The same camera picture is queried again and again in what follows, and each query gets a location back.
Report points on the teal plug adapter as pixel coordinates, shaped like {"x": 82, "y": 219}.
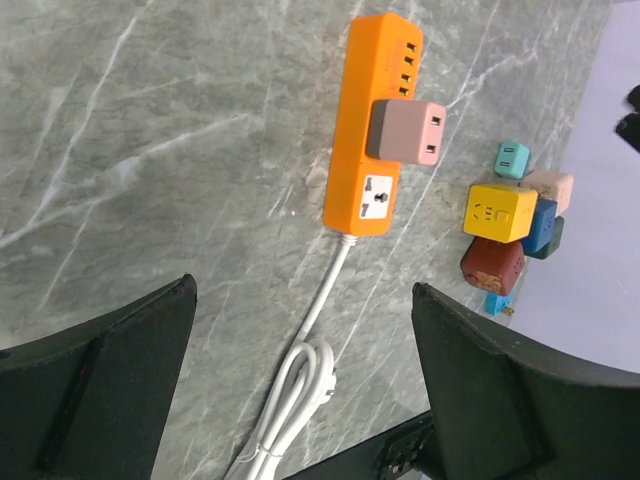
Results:
{"x": 512, "y": 160}

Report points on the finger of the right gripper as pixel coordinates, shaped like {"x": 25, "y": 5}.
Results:
{"x": 628, "y": 128}

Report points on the dark green cube socket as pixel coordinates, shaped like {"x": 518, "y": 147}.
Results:
{"x": 552, "y": 245}

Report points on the red-brown cube socket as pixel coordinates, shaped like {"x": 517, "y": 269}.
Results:
{"x": 493, "y": 266}

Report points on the blue cube socket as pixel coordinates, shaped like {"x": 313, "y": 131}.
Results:
{"x": 542, "y": 226}

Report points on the black base beam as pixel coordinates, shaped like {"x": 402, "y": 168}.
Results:
{"x": 409, "y": 450}

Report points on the bright blue plug adapter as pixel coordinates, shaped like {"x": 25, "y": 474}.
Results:
{"x": 498, "y": 304}

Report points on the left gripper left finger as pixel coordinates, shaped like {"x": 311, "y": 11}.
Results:
{"x": 92, "y": 401}

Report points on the yellow cube socket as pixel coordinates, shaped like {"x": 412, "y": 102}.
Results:
{"x": 499, "y": 212}

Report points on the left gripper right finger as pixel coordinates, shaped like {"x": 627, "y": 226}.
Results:
{"x": 508, "y": 407}

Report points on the orange power strip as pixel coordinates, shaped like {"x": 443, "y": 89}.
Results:
{"x": 382, "y": 59}

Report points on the pink plug adapter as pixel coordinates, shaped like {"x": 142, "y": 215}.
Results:
{"x": 406, "y": 131}

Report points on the peach cube socket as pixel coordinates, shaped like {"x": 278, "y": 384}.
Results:
{"x": 551, "y": 185}

